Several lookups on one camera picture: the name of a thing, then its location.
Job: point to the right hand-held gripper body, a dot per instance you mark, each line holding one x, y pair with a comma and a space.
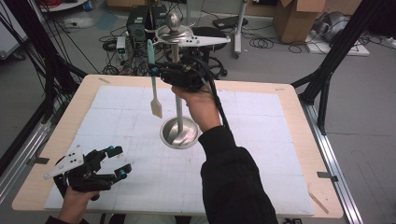
183, 77

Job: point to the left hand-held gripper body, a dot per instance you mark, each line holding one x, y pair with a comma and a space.
88, 179

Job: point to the steel rack stand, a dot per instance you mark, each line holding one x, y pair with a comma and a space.
178, 109

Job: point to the person's left hand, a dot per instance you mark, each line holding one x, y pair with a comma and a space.
76, 203

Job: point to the person's right hand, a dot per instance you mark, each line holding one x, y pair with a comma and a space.
199, 107

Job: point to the white gridded paper mat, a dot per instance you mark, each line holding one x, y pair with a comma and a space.
149, 180

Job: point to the small grey power supply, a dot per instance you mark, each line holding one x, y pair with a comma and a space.
121, 46

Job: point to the black computer tower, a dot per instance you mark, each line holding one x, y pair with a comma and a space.
137, 21

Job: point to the brown tape strip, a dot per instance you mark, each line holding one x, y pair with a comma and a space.
104, 80

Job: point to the black round stool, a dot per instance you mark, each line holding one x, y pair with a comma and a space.
208, 31

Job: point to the dark tape piece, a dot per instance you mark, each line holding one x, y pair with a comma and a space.
327, 176
39, 160

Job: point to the flat black device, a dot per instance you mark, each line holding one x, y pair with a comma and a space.
229, 22

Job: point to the white metal stand leg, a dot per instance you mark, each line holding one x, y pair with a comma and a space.
238, 25

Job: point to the small brown tape piece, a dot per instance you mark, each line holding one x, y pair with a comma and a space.
280, 89

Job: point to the brown cardboard box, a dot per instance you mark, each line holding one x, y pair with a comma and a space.
295, 21

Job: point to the white cabinet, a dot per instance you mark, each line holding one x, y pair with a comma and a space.
9, 34

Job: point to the grey round appliance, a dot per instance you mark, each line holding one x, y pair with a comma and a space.
334, 26

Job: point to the white flat board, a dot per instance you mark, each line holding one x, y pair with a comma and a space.
358, 49

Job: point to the thin wooden stick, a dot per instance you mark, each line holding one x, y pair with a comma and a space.
318, 200

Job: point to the aluminium rail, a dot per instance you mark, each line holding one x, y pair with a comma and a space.
330, 149
21, 158

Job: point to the black metal frame stand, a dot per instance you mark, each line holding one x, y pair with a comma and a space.
336, 53
51, 71

